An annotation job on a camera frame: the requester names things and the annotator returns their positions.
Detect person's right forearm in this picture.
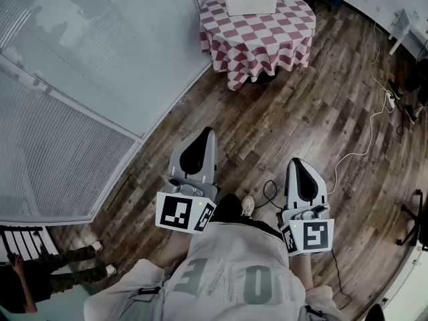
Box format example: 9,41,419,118
288,252,316,291

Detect white stool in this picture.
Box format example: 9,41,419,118
389,8,421,56

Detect white floor cable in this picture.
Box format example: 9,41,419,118
326,21,395,195

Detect person's beige shoe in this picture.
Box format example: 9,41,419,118
240,195,256,217

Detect person's grey printed shirt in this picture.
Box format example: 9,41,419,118
83,221,339,321

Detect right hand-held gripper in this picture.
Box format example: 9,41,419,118
280,157,336,257

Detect black slatted chair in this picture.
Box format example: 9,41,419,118
0,225,51,264

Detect black office chair base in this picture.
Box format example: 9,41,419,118
396,188,428,251

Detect round table checkered red cloth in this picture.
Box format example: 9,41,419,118
199,0,317,92

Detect person's black trousers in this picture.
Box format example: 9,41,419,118
209,193,286,241

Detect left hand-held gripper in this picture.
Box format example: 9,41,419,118
155,127,221,236

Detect black floor cable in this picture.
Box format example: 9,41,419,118
262,179,289,211
330,248,352,310

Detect white power strip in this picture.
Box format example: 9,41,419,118
384,90,397,112

